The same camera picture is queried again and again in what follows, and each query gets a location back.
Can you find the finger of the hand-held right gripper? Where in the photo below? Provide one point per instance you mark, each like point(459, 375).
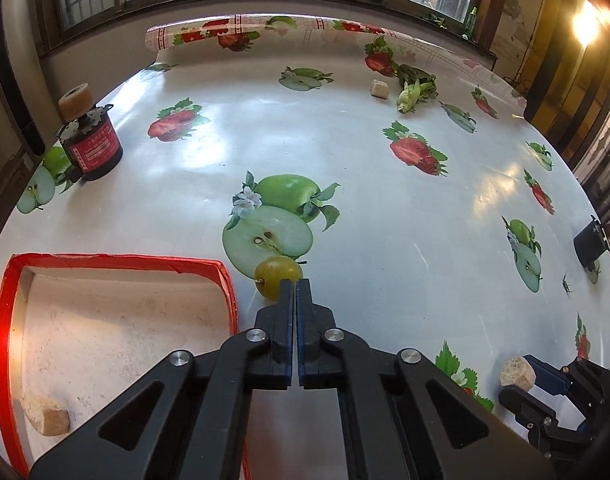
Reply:
point(550, 376)
point(535, 420)

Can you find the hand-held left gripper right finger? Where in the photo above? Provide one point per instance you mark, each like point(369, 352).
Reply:
point(305, 340)

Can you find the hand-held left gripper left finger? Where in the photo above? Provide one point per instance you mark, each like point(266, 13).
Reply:
point(285, 340)

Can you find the beige cork-like chunk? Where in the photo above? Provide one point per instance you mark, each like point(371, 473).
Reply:
point(516, 372)

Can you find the yellow-green grape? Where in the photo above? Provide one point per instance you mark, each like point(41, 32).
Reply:
point(277, 272)

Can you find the red-rimmed white tray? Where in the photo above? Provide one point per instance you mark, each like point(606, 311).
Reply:
point(110, 320)

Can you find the beige corn cob piece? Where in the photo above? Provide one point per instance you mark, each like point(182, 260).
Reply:
point(47, 417)

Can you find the small black twig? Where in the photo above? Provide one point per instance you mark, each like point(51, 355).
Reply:
point(567, 284)

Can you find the fruit print tablecloth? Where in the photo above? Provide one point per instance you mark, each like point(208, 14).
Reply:
point(385, 270)

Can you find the black container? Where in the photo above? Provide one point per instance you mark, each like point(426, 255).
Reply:
point(592, 242)

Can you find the small beige cube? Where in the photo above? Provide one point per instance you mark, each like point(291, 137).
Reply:
point(380, 88)

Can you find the black jar with red label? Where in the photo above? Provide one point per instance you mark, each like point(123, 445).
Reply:
point(95, 152)

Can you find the green leafy vegetable piece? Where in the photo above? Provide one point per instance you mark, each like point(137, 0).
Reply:
point(415, 91)

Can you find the beige cork stopper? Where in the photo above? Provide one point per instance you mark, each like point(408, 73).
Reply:
point(76, 101)

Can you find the glowing lamp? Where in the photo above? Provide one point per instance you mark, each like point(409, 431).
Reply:
point(587, 25)

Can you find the green bottle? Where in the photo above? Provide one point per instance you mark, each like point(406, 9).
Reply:
point(471, 20)

